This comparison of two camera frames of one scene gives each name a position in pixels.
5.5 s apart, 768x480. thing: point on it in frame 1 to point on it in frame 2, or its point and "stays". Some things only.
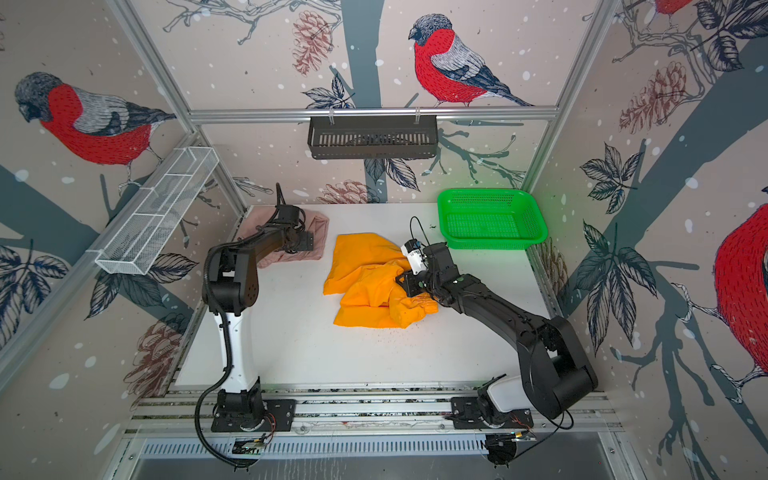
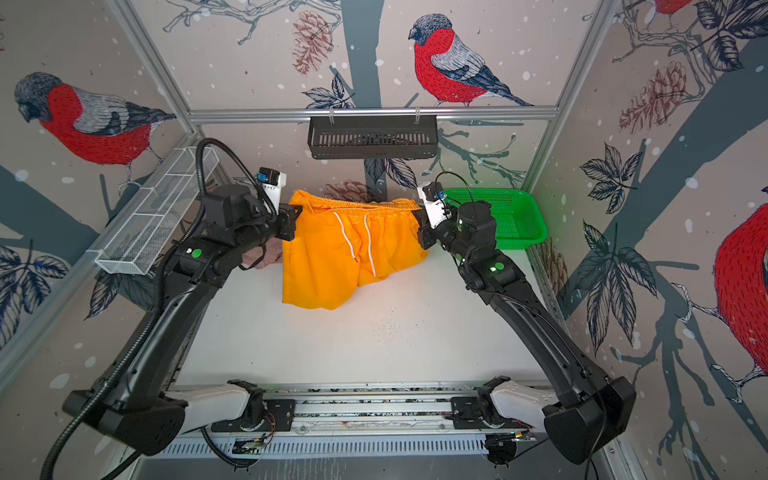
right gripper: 410,284 to 429,234
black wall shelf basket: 372,137 stays
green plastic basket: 490,219 stays
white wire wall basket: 143,229 stays
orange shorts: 364,270 to 339,246
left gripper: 307,241 to 286,215
